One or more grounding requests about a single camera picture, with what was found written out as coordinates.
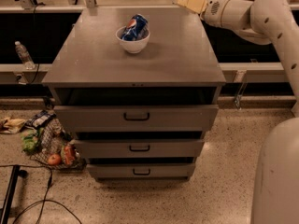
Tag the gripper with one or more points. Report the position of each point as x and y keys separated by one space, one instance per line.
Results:
x=212 y=10

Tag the blue pepsi can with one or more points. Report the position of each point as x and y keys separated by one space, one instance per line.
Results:
x=135 y=28

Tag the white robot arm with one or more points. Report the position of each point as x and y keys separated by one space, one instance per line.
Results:
x=276 y=186

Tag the white bowl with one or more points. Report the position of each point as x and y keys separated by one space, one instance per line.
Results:
x=133 y=47

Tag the grey drawer cabinet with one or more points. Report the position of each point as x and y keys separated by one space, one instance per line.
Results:
x=177 y=67

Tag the top grey drawer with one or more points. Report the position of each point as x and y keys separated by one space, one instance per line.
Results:
x=153 y=118

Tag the grey drawer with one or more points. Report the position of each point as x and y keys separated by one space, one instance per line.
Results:
x=161 y=149
x=141 y=171
x=153 y=118

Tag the middle grey drawer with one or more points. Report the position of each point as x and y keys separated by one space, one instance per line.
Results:
x=161 y=149

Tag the clear plastic water bottle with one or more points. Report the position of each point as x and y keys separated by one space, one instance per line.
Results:
x=24 y=56

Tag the bottom grey drawer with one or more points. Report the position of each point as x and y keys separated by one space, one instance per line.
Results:
x=141 y=171

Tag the red orange snack bag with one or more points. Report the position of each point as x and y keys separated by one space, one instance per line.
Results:
x=68 y=154

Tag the blue striped snack bag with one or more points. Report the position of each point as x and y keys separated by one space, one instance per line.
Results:
x=40 y=119

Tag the red tomato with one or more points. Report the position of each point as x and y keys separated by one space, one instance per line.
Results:
x=54 y=159

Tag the green snack bag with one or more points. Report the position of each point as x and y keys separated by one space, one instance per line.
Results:
x=31 y=141

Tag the yellow cloth on floor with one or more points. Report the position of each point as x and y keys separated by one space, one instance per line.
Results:
x=11 y=126

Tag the black metal stand leg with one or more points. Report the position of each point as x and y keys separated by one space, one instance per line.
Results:
x=5 y=209

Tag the wire basket on floor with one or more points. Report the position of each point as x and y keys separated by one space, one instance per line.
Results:
x=53 y=139

